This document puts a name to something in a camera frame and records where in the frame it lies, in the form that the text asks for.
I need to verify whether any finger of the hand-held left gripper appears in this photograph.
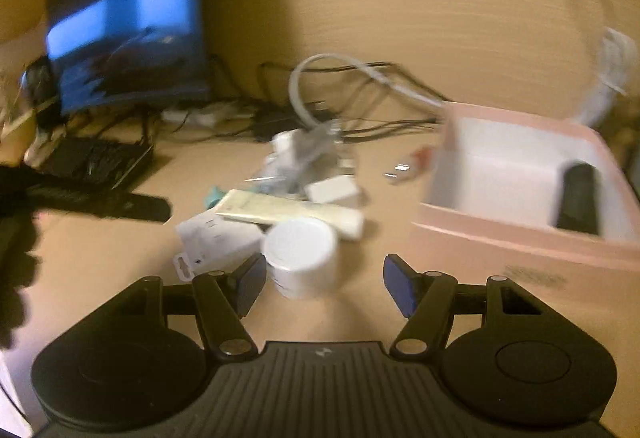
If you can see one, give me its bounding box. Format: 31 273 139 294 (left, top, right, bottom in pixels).
27 185 172 225

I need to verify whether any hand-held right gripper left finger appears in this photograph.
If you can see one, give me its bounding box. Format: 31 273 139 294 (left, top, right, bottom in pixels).
119 252 267 361

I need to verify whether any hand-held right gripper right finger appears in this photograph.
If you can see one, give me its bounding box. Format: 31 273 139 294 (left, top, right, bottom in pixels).
383 255 545 361

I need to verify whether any white packaged box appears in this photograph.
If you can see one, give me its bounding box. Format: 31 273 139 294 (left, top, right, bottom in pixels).
173 212 265 280

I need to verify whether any white round jar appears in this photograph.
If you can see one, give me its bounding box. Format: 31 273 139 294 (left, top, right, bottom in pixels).
262 217 339 300

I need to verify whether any cream squeeze tube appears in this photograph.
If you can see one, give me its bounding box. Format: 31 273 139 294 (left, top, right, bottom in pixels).
215 188 364 240

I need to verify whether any pink cardboard box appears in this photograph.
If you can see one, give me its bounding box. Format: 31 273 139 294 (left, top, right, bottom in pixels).
411 100 640 275

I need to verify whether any black keyboard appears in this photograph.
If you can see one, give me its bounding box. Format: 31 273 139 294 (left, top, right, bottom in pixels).
39 135 157 190

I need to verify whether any white square charger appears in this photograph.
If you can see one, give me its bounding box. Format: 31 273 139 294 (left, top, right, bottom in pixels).
304 175 362 210

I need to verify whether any white plug adapter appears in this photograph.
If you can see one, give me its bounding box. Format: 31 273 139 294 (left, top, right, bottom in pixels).
271 130 312 170

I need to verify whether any computer monitor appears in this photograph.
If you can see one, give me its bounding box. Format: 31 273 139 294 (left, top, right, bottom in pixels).
44 0 212 115

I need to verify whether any black cylindrical object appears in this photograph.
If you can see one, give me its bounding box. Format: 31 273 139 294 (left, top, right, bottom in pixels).
556 161 602 235

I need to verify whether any black cable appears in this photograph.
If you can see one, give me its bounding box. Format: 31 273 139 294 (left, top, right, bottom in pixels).
257 61 441 139

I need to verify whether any thick white cable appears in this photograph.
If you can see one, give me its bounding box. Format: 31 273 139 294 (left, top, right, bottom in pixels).
289 53 447 130

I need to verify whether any white coiled cable bundle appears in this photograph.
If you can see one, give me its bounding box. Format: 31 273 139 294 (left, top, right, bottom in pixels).
547 0 632 129

